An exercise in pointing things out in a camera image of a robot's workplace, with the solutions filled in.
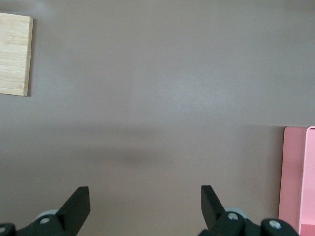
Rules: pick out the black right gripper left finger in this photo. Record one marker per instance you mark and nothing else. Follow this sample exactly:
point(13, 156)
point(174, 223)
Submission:
point(73, 211)

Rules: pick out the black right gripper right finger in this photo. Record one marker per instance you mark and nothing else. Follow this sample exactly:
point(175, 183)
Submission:
point(211, 209)

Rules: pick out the pink plastic box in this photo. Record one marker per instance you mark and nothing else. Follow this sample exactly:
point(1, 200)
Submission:
point(292, 172)

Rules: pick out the bamboo cutting board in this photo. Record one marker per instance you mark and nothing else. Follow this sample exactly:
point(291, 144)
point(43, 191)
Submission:
point(14, 54)

